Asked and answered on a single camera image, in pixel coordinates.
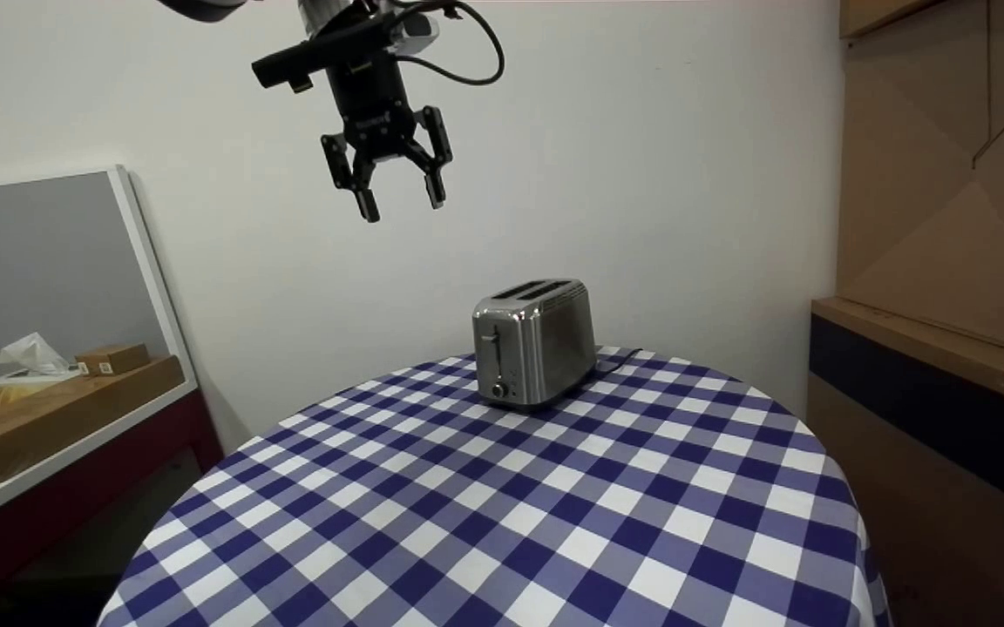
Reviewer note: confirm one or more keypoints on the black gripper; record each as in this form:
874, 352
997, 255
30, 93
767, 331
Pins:
371, 100

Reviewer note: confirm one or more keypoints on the silver two-slot toaster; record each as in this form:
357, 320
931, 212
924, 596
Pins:
543, 342

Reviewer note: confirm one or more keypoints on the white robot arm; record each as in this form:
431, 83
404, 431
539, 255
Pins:
208, 5

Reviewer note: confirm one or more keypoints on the small wooden block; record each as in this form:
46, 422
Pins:
115, 359

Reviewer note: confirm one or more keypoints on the grey partition panel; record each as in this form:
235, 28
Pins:
36, 265

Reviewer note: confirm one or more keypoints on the blue white checkered tablecloth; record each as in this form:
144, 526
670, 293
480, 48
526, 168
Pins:
526, 510

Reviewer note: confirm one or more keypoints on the tissue box with white tissue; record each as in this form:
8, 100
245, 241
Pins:
25, 371

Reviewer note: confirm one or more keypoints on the long wooden plank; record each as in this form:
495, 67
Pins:
49, 422

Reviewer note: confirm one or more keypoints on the white desk with red front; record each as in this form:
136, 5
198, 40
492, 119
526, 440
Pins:
61, 500

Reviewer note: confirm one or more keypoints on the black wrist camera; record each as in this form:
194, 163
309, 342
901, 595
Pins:
293, 63

